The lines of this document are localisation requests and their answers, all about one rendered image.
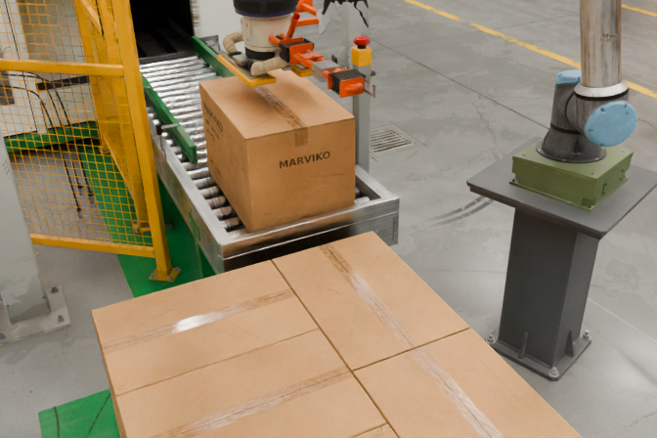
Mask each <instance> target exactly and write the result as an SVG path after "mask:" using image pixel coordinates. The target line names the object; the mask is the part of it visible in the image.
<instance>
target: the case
mask: <svg viewBox="0 0 657 438"><path fill-rule="evenodd" d="M270 73H271V74H272V75H274V76H275V77H276V82H275V83H270V84H264V85H259V86H254V87H248V86H247V85H246V84H245V83H244V82H243V81H241V80H240V79H239V78H238V77H237V76H231V77H225V78H219V79H213V80H207V81H201V82H199V83H198V85H199V93H200V102H201V110H202V119H203V127H204V136H205V143H206V152H207V161H208V169H209V172H210V173H211V175H212V177H213V178H214V180H215V181H216V183H217V184H218V186H219V187H220V189H221V190H222V192H223V193H224V195H225V196H226V198H227V200H228V201H229V203H230V204H231V206H232V207H233V208H234V210H235V211H236V212H237V214H238V215H239V217H240V219H241V221H242V222H243V224H244V225H245V227H246V228H247V230H248V231H249V232H250V233H252V232H256V231H260V230H263V229H267V228H271V227H275V226H278V225H281V224H285V223H289V222H293V221H296V220H300V219H304V218H308V217H312V216H315V215H319V214H323V213H327V212H330V211H334V210H337V209H341V208H345V207H348V206H352V205H355V116H353V115H352V114H351V113H350V112H348V111H347V110H346V109H344V108H343V107H342V106H341V105H339V104H338V103H337V102H336V101H334V100H333V99H332V98H331V97H329V96H328V95H327V94H326V93H324V92H323V91H322V90H321V89H319V88H318V87H317V86H316V85H314V84H313V83H312V82H311V81H309V80H308V79H307V78H306V77H299V76H298V75H296V74H295V73H293V72H292V71H291V70H286V71H283V70H282V69H281V68H280V69H275V70H273V71H270Z"/></svg>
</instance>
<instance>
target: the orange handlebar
mask: <svg viewBox="0 0 657 438"><path fill-rule="evenodd" d="M300 7H301V9H302V10H304V11H305V12H307V13H309V14H311V15H313V16H315V18H309V19H302V20H298V23H297V26H303V25H309V24H316V23H319V22H320V21H319V19H318V18H317V12H318V11H319V10H317V9H315V8H313V7H311V6H309V5H307V4H305V3H303V4H301V5H300ZM268 39H269V41H271V42H272V43H274V44H275V45H277V46H278V47H279V42H280V39H278V38H277V37H275V36H274V35H270V36H269V37H268ZM293 56H294V57H295V58H296V59H297V60H299V61H300V62H301V63H300V64H301V65H302V66H304V67H309V68H312V63H315V62H320V61H325V59H323V58H321V57H323V55H321V54H319V53H318V52H312V51H310V50H306V51H305V54H300V53H299V52H294V54H293ZM310 59H311V60H313V61H311V60H310ZM328 73H329V71H327V70H324V71H323V73H322V76H323V77H324V78H325V79H328ZM362 88H363V84H362V83H357V84H353V85H347V86H346V87H345V91H346V92H349V93H353V92H358V91H360V90H362Z"/></svg>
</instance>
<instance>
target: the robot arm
mask: <svg viewBox="0 0 657 438"><path fill-rule="evenodd" d="M335 1H338V4H340V5H342V3H343V2H349V3H352V2H354V7H355V9H357V10H358V11H359V12H360V16H361V17H362V18H363V20H364V23H365V25H366V26H367V27H369V25H370V14H369V6H368V1H367V0H324V8H323V9H320V10H319V11H318V12H317V18H318V19H319V21H320V22H319V33H320V34H322V33H323V32H324V31H325V30H326V29H327V25H328V23H329V20H330V17H331V16H332V15H333V14H334V13H335V11H336V7H335V5H334V2H335ZM621 12H622V0H580V40H581V69H573V70H564V71H561V72H559V73H558V74H557V76H556V81H555V83H554V85H555V86H554V95H553V103H552V112H551V120H550V128H549V130H548V132H547V134H546V135H545V137H544V139H543V142H542V150H543V151H544V152H545V153H547V154H549V155H552V156H555V157H558V158H563V159H570V160H586V159H592V158H595V157H597V156H599V155H600V151H601V147H612V146H616V145H618V144H620V143H622V142H623V141H625V140H627V139H628V138H629V137H630V136H631V135H632V133H633V132H634V130H635V127H636V120H637V115H636V112H635V109H634V107H633V106H632V105H630V104H629V103H628V94H629V86H628V83H627V82H626V81H624V80H623V79H622V78H621Z"/></svg>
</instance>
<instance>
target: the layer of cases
mask: <svg viewBox="0 0 657 438"><path fill-rule="evenodd" d="M91 313H92V317H93V321H94V325H95V329H96V334H97V337H98V341H99V345H100V350H101V354H102V358H103V362H104V366H105V371H106V375H107V379H108V383H109V391H110V395H111V398H112V402H113V406H114V409H115V413H116V417H117V420H118V424H119V428H120V431H121V435H122V438H583V437H582V436H581V435H580V434H579V433H578V432H577V431H576V430H575V429H574V428H573V427H572V426H571V425H570V424H569V423H568V422H567V421H566V420H565V419H564V418H563V417H562V416H561V415H560V414H559V413H558V412H557V411H556V410H555V409H554V408H553V407H552V406H551V405H550V404H549V403H548V402H547V401H546V400H545V399H544V398H542V397H541V396H540V395H539V394H538V393H537V392H536V391H535V390H534V389H533V388H532V387H531V386H530V385H529V384H528V383H527V382H526V381H525V380H524V379H523V378H522V377H521V376H520V375H519V374H518V373H517V372H516V371H515V370H514V369H513V368H512V367H511V366H510V365H509V364H508V363H507V362H506V361H505V360H504V359H503V358H502V357H501V356H500V355H499V354H498V353H497V352H496V351H495V350H494V349H493V348H492V347H491V346H490V345H489V344H488V343H487V342H485V341H484V340H483V339H482V338H481V337H480V336H479V335H478V334H477V333H476V332H475V331H474V330H473V329H472V328H470V326H469V325H468V324H467V323H466V322H465V321H464V320H463V319H462V318H461V317H460V316H459V315H458V314H457V313H456V312H455V311H454V310H453V309H452V308H451V307H450V306H449V305H448V304H447V303H446V302H445V301H444V300H443V299H442V298H441V297H440V296H439V295H438V294H437V293H436V292H435V291H434V290H433V289H432V288H431V287H430V286H428V285H427V284H426V283H425V282H424V281H423V280H422V279H421V278H420V277H419V276H418V275H417V274H416V273H415V272H414V271H413V270H412V269H411V268H410V267H409V266H408V265H407V264H406V263H405V262H404V261H403V260H402V259H401V258H400V257H399V256H398V255H397V254H396V253H395V252H394V251H393V250H392V249H391V248H390V247H389V246H388V245H387V244H386V243H385V242H384V241H383V240H382V239H381V238H380V237H379V236H378V235H377V234H376V233H375V232H374V231H371V232H367V233H364V234H360V235H358V236H354V237H351V238H347V239H343V240H340V241H334V242H330V243H327V244H323V245H320V246H316V247H313V248H309V249H306V250H302V251H299V252H295V253H291V254H289V255H285V256H282V257H278V258H275V259H272V262H271V260H268V261H264V262H261V263H257V264H254V265H250V266H247V267H243V268H239V269H237V270H233V271H230V272H226V273H223V274H219V275H216V276H212V277H209V278H205V279H202V280H198V281H195V282H191V283H187V284H184V285H178V286H174V287H171V288H168V289H165V290H161V291H158V292H154V293H151V294H147V295H144V296H140V297H136V298H133V299H129V300H126V301H122V302H119V303H115V304H112V305H109V306H106V307H102V308H99V309H95V310H92V311H91Z"/></svg>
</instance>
